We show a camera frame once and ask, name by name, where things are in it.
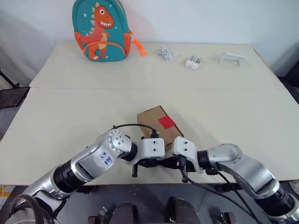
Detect red tape patch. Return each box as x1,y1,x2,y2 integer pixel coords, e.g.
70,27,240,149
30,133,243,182
158,115,177,130

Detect teal dinosaur backpack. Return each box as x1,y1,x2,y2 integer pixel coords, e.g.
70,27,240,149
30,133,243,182
71,0,147,63

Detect dark rounded shape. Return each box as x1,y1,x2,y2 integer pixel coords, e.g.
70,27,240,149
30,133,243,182
166,197,197,224
111,201,139,224

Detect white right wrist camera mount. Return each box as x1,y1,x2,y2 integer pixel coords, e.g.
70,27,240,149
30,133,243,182
172,136,206,175

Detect clear acrylic stand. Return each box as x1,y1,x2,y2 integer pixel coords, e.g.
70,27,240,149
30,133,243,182
218,52,247,68

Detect clear bag of white beads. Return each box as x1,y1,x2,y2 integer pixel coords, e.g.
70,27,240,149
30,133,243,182
156,46,179,61

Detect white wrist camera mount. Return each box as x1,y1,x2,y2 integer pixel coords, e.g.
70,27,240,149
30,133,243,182
141,138,166,162
172,136,206,175

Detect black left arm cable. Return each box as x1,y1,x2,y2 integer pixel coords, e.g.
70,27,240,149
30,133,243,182
112,123,160,140

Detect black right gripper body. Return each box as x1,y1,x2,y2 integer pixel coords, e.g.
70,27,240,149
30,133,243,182
178,155,199,174

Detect brown cardboard box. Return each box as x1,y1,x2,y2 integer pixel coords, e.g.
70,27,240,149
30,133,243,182
136,105,185,152

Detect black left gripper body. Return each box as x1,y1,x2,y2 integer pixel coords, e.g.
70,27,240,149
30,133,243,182
131,157,160,178

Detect black stand with tray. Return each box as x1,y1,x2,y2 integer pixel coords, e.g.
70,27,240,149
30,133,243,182
0,67,30,109

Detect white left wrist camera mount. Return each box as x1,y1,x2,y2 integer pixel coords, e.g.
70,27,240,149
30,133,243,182
141,138,166,162

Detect small white open box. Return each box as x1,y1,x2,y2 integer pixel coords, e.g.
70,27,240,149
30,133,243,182
185,55,203,70

